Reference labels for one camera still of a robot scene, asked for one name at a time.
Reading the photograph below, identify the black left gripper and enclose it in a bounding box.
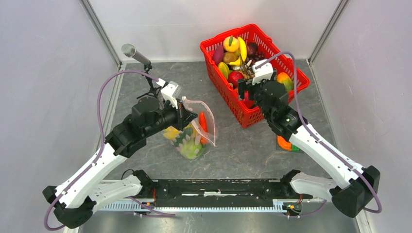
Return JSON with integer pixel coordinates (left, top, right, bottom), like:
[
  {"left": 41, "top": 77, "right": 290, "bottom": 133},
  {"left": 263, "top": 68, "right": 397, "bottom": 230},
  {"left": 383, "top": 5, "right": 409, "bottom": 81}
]
[{"left": 144, "top": 97, "right": 198, "bottom": 137}]

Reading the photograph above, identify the brown twig nut bunch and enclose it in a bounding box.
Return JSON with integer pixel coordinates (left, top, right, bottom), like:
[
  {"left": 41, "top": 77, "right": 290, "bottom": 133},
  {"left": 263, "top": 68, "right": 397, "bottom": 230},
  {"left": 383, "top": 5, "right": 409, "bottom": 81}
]
[{"left": 238, "top": 60, "right": 255, "bottom": 80}]

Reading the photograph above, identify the green cucumber toy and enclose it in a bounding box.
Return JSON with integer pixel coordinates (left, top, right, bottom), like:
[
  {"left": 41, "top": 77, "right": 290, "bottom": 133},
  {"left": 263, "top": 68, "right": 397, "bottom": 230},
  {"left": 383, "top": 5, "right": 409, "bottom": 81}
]
[{"left": 174, "top": 127, "right": 193, "bottom": 147}]

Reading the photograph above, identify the yellow banana bunch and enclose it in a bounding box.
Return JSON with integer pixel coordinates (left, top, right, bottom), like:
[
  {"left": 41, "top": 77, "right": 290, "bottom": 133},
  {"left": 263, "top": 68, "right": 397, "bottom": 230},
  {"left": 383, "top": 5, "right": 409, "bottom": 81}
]
[{"left": 163, "top": 126, "right": 192, "bottom": 140}]

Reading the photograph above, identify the orange carrot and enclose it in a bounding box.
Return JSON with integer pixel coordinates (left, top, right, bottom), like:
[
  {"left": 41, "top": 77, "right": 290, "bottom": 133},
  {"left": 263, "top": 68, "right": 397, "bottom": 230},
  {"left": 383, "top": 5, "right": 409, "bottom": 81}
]
[{"left": 199, "top": 112, "right": 208, "bottom": 145}]

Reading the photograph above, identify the clear pink zip top bag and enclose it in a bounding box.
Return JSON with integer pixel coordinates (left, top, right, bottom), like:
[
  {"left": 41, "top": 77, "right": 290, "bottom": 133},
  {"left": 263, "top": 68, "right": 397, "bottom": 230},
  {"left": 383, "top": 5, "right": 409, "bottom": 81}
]
[{"left": 169, "top": 97, "right": 217, "bottom": 154}]

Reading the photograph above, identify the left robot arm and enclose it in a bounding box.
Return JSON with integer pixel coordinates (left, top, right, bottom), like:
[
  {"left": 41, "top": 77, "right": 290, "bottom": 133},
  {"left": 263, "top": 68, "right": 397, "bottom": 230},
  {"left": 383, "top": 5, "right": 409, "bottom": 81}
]
[{"left": 43, "top": 97, "right": 198, "bottom": 229}]

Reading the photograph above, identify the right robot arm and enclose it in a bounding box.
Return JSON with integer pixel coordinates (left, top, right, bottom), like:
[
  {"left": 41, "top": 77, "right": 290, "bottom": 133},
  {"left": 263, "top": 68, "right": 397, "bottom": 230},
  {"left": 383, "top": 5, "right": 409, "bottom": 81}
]
[{"left": 238, "top": 80, "right": 382, "bottom": 218}]

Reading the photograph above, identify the red apple toy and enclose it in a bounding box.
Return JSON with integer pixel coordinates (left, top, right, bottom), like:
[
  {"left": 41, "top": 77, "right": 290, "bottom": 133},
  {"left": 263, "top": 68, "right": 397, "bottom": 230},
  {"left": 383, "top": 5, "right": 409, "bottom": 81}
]
[{"left": 227, "top": 71, "right": 244, "bottom": 88}]

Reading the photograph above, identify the red tomato toy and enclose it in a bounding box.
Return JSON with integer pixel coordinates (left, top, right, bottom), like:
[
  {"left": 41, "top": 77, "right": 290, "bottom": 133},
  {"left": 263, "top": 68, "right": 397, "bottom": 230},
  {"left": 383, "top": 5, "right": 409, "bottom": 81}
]
[{"left": 241, "top": 91, "right": 255, "bottom": 109}]

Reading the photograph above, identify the yellow green starfruit toy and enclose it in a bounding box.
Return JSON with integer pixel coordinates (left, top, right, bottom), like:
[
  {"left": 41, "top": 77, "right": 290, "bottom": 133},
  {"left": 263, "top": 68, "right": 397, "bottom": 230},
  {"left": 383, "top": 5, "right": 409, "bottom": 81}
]
[{"left": 218, "top": 62, "right": 230, "bottom": 80}]

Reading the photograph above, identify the single yellow banana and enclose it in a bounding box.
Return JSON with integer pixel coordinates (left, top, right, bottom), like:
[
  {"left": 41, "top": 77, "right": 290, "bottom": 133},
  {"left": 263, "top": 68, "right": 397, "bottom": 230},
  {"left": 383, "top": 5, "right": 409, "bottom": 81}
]
[{"left": 229, "top": 36, "right": 247, "bottom": 67}]

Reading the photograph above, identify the brown potato toy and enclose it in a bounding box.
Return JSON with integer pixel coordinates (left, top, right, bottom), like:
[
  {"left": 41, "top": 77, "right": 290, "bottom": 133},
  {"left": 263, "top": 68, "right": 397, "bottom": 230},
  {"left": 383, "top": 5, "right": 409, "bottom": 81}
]
[{"left": 222, "top": 52, "right": 239, "bottom": 64}]

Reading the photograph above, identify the dark grape bunch toy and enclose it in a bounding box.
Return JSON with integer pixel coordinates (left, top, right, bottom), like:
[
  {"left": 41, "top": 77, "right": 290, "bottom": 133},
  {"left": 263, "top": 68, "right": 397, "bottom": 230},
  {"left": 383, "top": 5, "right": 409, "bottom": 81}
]
[{"left": 245, "top": 42, "right": 265, "bottom": 65}]

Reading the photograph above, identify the black microphone tripod stand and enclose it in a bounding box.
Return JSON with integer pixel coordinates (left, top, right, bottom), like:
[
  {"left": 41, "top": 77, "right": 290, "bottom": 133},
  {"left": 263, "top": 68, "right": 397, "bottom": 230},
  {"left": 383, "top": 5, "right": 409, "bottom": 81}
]
[{"left": 136, "top": 63, "right": 161, "bottom": 100}]

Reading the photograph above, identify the purple sweet potato toy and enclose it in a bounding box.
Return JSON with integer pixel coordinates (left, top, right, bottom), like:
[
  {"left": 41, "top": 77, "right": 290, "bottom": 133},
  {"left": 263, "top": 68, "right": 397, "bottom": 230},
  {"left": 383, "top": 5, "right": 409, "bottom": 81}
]
[{"left": 212, "top": 44, "right": 224, "bottom": 65}]

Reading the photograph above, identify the mango toy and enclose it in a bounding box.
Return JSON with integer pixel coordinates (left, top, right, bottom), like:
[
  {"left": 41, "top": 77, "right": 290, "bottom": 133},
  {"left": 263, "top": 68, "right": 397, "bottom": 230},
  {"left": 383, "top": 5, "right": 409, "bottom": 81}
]
[{"left": 276, "top": 72, "right": 294, "bottom": 92}]

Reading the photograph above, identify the red plastic basket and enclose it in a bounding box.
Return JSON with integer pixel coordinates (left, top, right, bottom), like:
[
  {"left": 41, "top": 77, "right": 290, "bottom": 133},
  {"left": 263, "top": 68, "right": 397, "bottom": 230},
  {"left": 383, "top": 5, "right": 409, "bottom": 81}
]
[{"left": 199, "top": 23, "right": 311, "bottom": 129}]

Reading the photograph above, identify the grey microphone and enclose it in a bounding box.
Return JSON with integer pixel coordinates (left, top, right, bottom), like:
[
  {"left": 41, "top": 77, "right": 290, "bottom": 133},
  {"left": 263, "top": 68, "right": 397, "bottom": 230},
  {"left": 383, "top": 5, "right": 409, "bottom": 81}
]
[{"left": 121, "top": 43, "right": 151, "bottom": 66}]

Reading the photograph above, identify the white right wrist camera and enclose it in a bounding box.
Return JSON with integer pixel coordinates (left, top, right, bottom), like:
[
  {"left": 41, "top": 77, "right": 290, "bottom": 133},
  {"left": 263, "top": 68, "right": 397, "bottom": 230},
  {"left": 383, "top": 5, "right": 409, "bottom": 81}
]
[{"left": 252, "top": 59, "right": 274, "bottom": 85}]

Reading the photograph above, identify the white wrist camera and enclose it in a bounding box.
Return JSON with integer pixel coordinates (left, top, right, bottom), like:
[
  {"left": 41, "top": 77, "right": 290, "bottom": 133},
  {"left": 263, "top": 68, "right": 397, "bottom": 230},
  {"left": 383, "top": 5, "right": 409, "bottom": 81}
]
[
  {"left": 252, "top": 59, "right": 274, "bottom": 85},
  {"left": 156, "top": 79, "right": 182, "bottom": 109}
]

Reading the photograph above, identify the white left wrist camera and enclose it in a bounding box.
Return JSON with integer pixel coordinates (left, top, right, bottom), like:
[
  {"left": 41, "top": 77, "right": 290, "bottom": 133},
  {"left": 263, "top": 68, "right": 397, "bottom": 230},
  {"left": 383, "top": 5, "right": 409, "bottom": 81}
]
[{"left": 156, "top": 79, "right": 182, "bottom": 109}]

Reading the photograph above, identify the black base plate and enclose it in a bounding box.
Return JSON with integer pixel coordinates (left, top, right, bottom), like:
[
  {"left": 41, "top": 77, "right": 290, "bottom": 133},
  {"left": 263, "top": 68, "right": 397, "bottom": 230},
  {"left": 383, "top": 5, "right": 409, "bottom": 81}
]
[{"left": 137, "top": 179, "right": 301, "bottom": 208}]

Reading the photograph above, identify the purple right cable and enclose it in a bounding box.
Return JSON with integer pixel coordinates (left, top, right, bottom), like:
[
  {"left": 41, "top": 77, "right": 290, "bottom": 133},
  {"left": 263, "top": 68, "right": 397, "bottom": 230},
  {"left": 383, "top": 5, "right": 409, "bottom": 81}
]
[{"left": 254, "top": 51, "right": 383, "bottom": 218}]

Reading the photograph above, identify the purple cable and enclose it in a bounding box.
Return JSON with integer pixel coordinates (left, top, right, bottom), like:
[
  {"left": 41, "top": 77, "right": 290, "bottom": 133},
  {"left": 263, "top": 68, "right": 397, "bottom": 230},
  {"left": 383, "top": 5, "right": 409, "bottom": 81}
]
[
  {"left": 43, "top": 69, "right": 176, "bottom": 232},
  {"left": 254, "top": 51, "right": 383, "bottom": 218}
]

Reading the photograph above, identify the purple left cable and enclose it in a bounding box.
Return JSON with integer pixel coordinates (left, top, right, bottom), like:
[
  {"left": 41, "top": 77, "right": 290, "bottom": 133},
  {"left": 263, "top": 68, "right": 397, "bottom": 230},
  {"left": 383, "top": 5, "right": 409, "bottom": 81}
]
[{"left": 43, "top": 69, "right": 176, "bottom": 232}]

